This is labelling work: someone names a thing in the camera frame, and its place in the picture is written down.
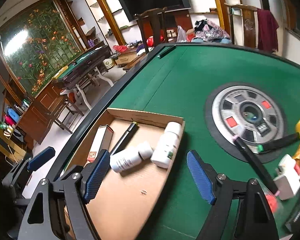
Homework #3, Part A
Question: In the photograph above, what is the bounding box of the floral painted glass panel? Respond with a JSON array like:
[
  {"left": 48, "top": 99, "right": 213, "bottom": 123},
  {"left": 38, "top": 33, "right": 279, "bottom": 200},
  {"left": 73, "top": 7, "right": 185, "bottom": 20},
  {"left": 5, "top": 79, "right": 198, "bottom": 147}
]
[{"left": 0, "top": 0, "right": 81, "bottom": 96}]

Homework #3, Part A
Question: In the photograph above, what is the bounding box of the pile of floral clothes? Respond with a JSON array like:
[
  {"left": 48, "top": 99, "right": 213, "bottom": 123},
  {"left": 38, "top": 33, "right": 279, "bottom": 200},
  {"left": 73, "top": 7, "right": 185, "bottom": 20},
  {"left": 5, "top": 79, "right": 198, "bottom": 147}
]
[{"left": 191, "top": 18, "right": 232, "bottom": 44}]

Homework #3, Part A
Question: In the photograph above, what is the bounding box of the round silver table centre panel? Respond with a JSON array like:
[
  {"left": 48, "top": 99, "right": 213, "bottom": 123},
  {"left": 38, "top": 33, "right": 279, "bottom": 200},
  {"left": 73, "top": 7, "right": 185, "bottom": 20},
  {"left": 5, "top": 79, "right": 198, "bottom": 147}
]
[{"left": 204, "top": 82, "right": 287, "bottom": 164}]

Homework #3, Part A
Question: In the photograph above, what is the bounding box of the white small box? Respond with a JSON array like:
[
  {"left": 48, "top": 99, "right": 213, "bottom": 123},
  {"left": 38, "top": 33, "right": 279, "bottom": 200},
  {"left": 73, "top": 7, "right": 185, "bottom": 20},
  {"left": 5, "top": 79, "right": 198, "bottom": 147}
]
[{"left": 273, "top": 154, "right": 300, "bottom": 200}]

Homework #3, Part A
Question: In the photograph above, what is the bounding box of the black marker pink cap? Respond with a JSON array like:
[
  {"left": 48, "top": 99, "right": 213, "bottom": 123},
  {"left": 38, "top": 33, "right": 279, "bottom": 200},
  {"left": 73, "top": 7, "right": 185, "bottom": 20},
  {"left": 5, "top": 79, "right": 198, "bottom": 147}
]
[{"left": 232, "top": 135, "right": 280, "bottom": 197}]

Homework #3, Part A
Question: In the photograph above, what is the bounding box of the dark wooden chair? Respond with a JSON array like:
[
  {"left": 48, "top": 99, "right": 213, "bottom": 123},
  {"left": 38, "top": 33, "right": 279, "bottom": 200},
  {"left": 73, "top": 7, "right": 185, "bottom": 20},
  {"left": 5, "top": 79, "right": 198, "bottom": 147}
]
[{"left": 134, "top": 7, "right": 168, "bottom": 54}]

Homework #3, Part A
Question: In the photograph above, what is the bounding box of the red round small object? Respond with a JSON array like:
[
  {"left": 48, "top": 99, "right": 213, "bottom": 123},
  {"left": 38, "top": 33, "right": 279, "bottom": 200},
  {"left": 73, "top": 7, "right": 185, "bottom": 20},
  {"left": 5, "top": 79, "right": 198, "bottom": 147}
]
[{"left": 264, "top": 193, "right": 279, "bottom": 213}]

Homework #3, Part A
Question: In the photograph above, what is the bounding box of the long white red box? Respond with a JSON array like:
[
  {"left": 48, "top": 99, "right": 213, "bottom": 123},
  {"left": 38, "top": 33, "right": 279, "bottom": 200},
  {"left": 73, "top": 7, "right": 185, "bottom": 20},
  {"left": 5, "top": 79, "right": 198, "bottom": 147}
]
[{"left": 87, "top": 125, "right": 114, "bottom": 163}]

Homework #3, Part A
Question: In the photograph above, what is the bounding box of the white medicine bottle green label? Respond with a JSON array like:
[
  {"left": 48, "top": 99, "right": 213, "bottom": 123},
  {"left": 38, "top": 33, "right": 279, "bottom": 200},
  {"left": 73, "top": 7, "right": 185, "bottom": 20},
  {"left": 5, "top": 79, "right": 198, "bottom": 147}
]
[{"left": 151, "top": 122, "right": 181, "bottom": 168}]

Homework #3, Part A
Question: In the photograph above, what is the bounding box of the black marker green cap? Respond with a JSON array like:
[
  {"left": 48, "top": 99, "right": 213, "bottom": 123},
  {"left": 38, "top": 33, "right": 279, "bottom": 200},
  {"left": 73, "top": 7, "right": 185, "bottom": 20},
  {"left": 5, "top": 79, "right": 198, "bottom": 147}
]
[{"left": 257, "top": 132, "right": 300, "bottom": 153}]

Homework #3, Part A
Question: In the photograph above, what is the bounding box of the maroon hanging cloth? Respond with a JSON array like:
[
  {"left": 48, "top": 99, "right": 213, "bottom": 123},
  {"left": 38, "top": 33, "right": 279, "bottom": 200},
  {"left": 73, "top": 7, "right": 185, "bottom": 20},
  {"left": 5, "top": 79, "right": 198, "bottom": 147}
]
[{"left": 257, "top": 9, "right": 279, "bottom": 53}]

